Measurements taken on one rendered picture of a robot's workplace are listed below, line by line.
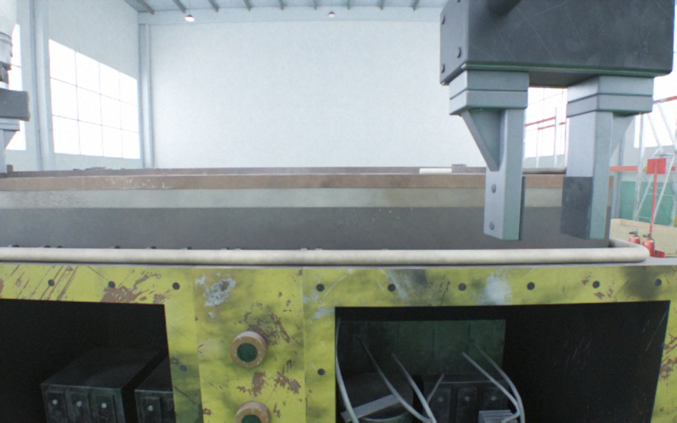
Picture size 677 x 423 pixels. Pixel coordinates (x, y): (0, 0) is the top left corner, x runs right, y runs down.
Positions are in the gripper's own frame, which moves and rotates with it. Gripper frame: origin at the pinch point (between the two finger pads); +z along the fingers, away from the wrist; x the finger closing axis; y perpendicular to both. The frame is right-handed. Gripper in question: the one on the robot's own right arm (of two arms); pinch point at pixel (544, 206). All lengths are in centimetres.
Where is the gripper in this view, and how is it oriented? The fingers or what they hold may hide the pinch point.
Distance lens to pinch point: 25.2
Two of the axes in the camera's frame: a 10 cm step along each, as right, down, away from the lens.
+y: 0.1, 1.1, -9.9
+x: 10.0, 0.0, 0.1
